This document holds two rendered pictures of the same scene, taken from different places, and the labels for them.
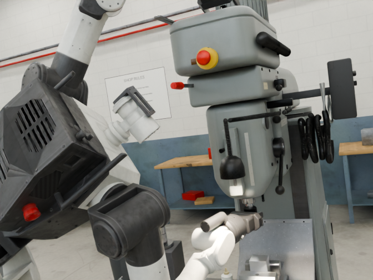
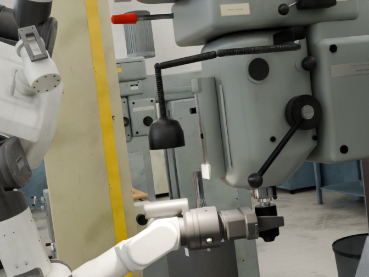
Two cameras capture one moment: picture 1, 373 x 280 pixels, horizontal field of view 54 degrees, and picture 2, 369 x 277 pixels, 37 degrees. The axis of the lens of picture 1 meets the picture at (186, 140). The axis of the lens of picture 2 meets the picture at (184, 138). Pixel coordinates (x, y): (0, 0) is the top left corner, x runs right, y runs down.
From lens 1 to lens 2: 1.01 m
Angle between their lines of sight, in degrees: 47
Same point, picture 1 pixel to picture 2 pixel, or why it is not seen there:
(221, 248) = (139, 241)
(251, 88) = (204, 16)
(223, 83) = (188, 10)
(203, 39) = not seen: outside the picture
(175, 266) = (202, 268)
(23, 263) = not seen: hidden behind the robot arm
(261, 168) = (240, 143)
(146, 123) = (31, 69)
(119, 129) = (20, 76)
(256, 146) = (231, 106)
